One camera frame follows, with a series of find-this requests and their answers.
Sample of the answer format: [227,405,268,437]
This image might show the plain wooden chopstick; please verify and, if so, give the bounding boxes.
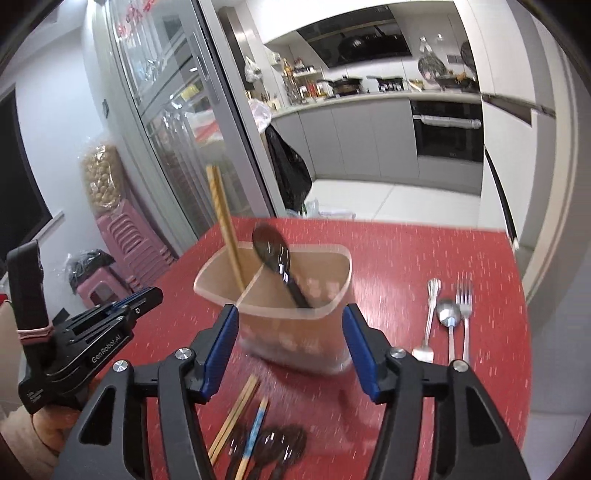
[208,375,259,465]

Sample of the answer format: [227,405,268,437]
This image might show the bag of peanuts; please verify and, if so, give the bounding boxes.
[80,144,124,217]

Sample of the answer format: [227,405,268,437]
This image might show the dark plastic spoon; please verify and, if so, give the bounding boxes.
[252,223,311,309]
[247,424,308,480]

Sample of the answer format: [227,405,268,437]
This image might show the plain silver fork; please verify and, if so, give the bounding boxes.
[456,274,474,364]

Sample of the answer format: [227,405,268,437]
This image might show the stack of pink stools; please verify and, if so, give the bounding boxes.
[96,200,175,292]

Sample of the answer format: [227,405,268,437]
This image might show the black built-in oven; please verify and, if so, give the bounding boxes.
[411,100,484,163]

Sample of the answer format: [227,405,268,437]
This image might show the left hand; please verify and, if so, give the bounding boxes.
[1,406,80,479]

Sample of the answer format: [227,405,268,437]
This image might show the glass sliding door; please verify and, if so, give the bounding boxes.
[84,1,286,254]

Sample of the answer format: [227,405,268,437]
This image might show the silver fork ornate handle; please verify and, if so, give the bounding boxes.
[412,278,442,363]

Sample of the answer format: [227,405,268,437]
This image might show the black range hood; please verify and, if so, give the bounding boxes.
[297,5,412,68]

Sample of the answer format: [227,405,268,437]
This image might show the blue patterned chopstick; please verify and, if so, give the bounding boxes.
[235,397,270,480]

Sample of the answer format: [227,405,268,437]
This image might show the small pink stool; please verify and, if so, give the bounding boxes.
[76,268,130,308]

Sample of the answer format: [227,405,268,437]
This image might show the black wok on stove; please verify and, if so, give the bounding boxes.
[317,76,363,96]

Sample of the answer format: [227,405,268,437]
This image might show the white handled spoon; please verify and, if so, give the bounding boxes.
[436,299,462,363]

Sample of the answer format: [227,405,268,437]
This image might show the white refrigerator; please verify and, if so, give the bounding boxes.
[456,1,565,283]

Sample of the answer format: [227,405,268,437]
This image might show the grey kitchen cabinets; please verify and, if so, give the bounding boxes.
[271,92,484,195]

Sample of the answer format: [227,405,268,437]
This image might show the translucent cutlery holder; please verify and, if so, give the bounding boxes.
[193,242,356,375]

